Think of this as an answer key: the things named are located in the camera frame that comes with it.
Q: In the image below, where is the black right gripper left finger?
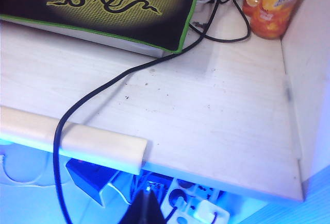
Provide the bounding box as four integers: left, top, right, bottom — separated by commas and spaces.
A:
128, 189, 148, 224

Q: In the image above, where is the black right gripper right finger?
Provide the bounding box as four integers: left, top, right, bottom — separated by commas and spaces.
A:
147, 189, 167, 224

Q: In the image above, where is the large iced tea bottle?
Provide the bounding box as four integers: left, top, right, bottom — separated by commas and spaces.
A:
242, 0, 314, 40

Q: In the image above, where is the white power strip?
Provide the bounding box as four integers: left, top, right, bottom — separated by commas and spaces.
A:
164, 177, 230, 224

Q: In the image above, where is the beige foam edge guard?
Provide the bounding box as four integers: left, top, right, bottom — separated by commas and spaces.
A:
0, 105, 150, 176

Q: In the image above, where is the black green-edged mouse pad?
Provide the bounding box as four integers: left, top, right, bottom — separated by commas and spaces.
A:
0, 0, 204, 54

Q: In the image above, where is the dark angular bracket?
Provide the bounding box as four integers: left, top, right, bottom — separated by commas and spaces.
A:
65, 159, 117, 208

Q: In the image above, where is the thick black cable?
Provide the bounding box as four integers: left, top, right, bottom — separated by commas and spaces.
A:
53, 0, 225, 224

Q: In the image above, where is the thin black adapter cord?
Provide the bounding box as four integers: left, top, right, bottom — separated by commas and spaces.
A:
190, 0, 252, 43

